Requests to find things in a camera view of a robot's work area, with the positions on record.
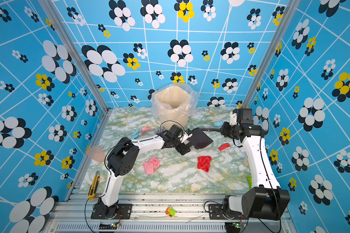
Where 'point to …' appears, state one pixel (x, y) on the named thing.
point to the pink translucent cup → (95, 153)
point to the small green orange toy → (170, 211)
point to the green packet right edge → (250, 179)
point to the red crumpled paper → (203, 162)
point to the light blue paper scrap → (134, 135)
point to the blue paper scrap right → (218, 124)
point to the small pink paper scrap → (145, 129)
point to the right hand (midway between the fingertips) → (223, 129)
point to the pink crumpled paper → (153, 163)
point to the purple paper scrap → (159, 130)
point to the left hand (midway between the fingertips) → (187, 144)
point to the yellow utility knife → (93, 187)
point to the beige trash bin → (172, 104)
